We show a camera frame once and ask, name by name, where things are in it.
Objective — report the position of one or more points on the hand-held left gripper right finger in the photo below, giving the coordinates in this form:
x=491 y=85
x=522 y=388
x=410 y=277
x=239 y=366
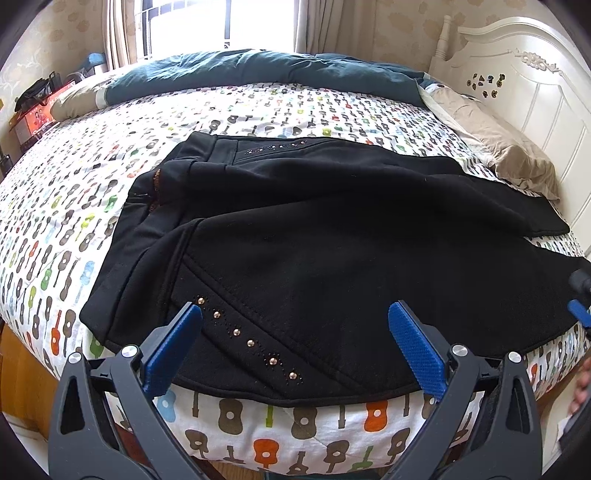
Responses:
x=415 y=346

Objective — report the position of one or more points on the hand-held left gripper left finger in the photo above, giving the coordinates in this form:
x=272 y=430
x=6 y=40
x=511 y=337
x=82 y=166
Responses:
x=173 y=346

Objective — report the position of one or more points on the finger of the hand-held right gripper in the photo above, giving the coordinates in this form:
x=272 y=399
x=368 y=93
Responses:
x=582 y=281
x=581 y=314

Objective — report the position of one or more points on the black pants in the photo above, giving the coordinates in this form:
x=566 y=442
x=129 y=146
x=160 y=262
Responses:
x=323 y=221

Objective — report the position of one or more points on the person's right hand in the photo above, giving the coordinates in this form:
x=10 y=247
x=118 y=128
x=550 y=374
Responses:
x=582 y=392

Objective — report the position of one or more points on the large beige pillow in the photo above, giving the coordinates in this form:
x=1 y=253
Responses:
x=508 y=147

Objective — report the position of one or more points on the white carved headboard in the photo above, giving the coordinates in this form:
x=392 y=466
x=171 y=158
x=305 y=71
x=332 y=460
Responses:
x=554 y=110

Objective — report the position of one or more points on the guitar print bed sheet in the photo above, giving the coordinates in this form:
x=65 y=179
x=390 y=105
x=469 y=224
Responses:
x=60 y=194

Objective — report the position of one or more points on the cluster of headboard stickers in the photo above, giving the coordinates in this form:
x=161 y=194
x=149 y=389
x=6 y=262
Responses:
x=498 y=78

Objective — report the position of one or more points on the red cardboard box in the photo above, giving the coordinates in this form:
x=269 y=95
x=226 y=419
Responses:
x=39 y=117

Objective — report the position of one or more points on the small beige pillow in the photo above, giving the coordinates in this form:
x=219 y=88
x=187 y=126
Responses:
x=76 y=99

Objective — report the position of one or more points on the teal blanket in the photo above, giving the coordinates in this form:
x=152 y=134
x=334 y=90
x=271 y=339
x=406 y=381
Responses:
x=240 y=69

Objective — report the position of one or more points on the black bag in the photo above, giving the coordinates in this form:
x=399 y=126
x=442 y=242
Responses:
x=34 y=92

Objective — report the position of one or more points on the blue plastic object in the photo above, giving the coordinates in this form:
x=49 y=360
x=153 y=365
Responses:
x=96 y=60

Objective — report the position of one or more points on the beige curtain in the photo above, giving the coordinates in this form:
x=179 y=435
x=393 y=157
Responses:
x=332 y=25
x=120 y=32

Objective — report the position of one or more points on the window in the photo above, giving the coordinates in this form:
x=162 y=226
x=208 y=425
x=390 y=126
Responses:
x=194 y=25

